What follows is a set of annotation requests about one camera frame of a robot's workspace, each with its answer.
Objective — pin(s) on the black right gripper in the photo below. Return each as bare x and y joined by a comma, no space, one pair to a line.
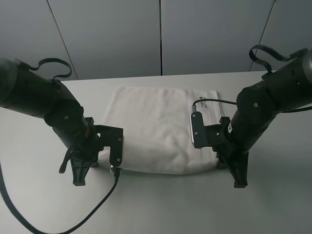
229,151

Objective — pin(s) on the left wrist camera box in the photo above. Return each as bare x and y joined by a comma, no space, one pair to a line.
116,151

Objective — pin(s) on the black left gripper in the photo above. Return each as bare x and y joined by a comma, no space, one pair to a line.
84,153

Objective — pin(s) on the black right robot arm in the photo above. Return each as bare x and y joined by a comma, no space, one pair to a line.
287,89

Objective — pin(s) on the white towel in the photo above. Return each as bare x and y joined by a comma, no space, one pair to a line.
156,129

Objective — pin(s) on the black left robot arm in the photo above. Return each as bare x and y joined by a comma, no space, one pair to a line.
23,91

